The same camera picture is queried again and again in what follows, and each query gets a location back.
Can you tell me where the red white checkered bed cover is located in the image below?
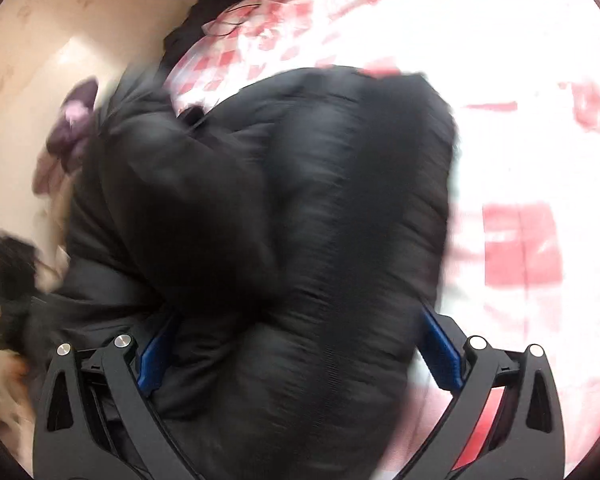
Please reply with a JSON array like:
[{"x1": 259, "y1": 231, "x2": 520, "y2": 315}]
[{"x1": 166, "y1": 0, "x2": 600, "y2": 469}]

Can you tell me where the black clothes pile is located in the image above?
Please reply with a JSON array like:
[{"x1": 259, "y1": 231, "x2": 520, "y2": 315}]
[{"x1": 160, "y1": 0, "x2": 242, "y2": 72}]

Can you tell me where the dark patterned handbag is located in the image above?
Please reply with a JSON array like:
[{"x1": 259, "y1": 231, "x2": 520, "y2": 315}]
[{"x1": 0, "y1": 233, "x2": 59, "y2": 306}]

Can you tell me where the black puffer jacket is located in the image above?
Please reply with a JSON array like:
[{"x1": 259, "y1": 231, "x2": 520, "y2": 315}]
[{"x1": 21, "y1": 67, "x2": 455, "y2": 479}]

